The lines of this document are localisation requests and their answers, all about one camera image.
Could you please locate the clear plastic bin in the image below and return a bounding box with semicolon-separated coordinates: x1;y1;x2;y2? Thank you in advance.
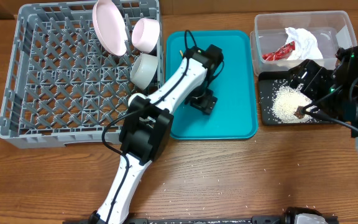
250;11;357;75

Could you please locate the brown food scrap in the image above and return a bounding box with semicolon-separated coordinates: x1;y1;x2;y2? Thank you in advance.
293;106;305;119

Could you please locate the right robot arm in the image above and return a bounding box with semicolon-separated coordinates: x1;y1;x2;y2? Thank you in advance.
288;46;358;153

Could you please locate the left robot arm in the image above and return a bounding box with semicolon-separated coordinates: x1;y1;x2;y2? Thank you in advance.
88;45;224;223

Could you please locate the white rice pile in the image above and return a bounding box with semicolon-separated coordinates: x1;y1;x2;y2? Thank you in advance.
271;85;313;124

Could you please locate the grey dishwasher rack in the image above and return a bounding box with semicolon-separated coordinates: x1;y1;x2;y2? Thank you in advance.
0;0;167;149

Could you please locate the white cup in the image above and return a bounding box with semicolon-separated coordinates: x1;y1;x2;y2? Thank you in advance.
128;93;146;106

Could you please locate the small pink bowl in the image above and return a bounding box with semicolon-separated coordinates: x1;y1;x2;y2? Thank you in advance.
132;18;160;54

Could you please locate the grey bowl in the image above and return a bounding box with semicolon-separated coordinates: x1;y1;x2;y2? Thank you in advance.
130;54;158;90

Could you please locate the teal plastic tray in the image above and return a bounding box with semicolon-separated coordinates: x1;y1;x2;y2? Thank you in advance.
165;30;258;140

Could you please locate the red snack wrapper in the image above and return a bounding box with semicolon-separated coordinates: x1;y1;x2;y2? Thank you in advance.
262;41;295;61

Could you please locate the white napkin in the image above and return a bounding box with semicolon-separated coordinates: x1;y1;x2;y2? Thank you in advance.
285;27;323;60

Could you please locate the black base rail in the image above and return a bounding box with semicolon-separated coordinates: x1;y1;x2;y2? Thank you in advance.
62;211;338;224

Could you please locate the large pink plate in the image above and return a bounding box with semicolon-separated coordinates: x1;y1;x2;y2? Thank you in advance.
92;0;128;56

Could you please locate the black waste tray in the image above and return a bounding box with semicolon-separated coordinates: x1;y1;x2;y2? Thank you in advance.
258;72;325;126

